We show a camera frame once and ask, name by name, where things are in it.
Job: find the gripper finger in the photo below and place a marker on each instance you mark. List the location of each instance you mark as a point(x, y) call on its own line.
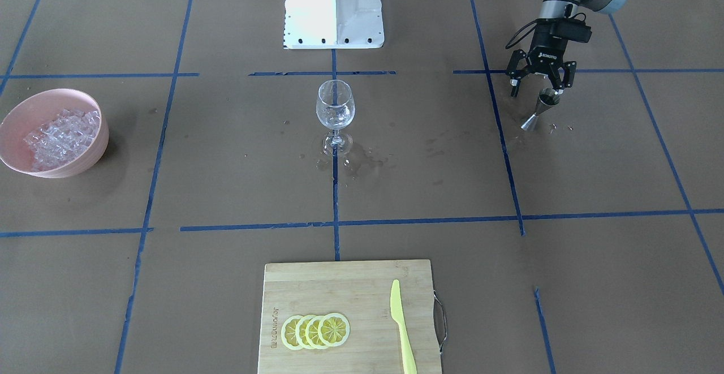
point(517, 69)
point(564, 76)

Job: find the pink bowl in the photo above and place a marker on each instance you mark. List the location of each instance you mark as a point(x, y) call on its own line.
point(32, 113)

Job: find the clear wine glass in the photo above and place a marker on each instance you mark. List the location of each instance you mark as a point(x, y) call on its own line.
point(335, 109)

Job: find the bamboo cutting board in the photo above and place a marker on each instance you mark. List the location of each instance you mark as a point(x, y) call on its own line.
point(359, 290)

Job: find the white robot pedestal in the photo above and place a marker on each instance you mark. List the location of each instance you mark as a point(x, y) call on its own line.
point(333, 24)

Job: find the yellow plastic knife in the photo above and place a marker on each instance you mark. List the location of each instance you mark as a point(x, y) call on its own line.
point(397, 313)

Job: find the clear ice cubes pile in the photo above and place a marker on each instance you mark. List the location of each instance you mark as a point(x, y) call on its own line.
point(63, 139)

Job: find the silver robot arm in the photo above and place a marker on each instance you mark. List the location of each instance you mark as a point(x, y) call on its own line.
point(565, 9)

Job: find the steel double jigger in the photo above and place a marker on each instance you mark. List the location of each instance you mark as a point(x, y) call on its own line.
point(547, 98)

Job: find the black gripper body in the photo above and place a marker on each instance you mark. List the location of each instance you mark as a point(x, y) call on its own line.
point(546, 47)

